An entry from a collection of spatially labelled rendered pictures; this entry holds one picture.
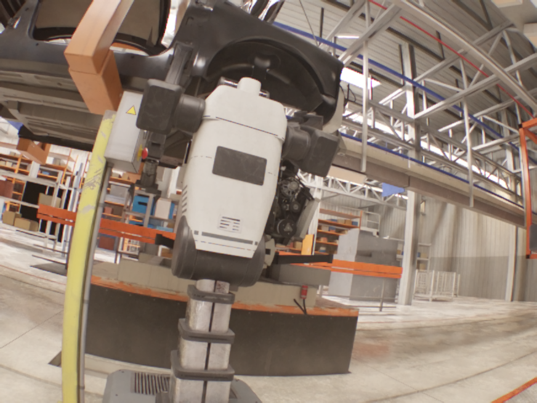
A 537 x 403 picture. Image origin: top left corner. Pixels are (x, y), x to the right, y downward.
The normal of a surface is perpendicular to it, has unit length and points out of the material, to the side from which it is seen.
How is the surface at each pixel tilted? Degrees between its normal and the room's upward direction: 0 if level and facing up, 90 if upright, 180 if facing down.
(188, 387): 90
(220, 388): 90
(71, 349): 90
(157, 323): 90
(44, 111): 112
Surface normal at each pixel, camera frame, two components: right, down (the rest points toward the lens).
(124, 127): 0.30, -0.14
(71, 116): 0.26, 0.19
